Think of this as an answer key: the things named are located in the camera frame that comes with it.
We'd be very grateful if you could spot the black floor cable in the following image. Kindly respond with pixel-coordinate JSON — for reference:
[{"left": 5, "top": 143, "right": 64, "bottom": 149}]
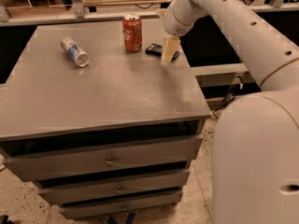
[{"left": 212, "top": 95, "right": 237, "bottom": 119}]

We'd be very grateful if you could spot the top grey drawer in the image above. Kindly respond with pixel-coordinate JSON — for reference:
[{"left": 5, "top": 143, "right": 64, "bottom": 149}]
[{"left": 4, "top": 135, "right": 201, "bottom": 182}]

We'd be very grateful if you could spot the red coke can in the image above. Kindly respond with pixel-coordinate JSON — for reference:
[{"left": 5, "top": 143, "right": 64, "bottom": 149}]
[{"left": 122, "top": 14, "right": 142, "bottom": 52}]

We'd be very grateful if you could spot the grey drawer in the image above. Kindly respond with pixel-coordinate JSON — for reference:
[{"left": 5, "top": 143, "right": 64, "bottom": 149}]
[
  {"left": 38, "top": 169, "right": 190, "bottom": 204},
  {"left": 4, "top": 135, "right": 201, "bottom": 182},
  {"left": 59, "top": 189, "right": 182, "bottom": 219}
]

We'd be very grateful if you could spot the bottom grey drawer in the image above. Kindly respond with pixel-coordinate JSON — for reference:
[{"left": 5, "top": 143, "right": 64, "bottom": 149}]
[{"left": 59, "top": 189, "right": 182, "bottom": 219}]

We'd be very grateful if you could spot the dark blue rxbar wrapper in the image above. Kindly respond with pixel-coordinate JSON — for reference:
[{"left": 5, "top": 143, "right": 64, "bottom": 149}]
[{"left": 145, "top": 43, "right": 180, "bottom": 61}]

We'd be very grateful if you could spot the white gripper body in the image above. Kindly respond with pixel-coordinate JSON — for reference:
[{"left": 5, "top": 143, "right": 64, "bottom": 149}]
[{"left": 164, "top": 3, "right": 191, "bottom": 36}]

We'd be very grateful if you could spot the silver blue can lying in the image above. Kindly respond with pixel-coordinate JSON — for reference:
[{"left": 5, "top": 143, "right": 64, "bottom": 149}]
[{"left": 61, "top": 37, "right": 90, "bottom": 67}]

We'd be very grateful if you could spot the middle grey drawer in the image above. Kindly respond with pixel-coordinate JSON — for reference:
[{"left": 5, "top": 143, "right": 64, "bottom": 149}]
[{"left": 38, "top": 169, "right": 190, "bottom": 204}]

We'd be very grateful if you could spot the grey drawer cabinet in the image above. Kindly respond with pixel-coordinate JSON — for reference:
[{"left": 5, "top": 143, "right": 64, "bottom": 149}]
[{"left": 0, "top": 21, "right": 210, "bottom": 209}]

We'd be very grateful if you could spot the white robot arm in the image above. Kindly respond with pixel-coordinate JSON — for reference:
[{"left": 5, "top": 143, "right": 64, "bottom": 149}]
[{"left": 164, "top": 0, "right": 299, "bottom": 224}]

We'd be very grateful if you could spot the grey metal railing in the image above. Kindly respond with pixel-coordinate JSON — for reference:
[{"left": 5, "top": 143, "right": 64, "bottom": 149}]
[{"left": 0, "top": 0, "right": 298, "bottom": 26}]

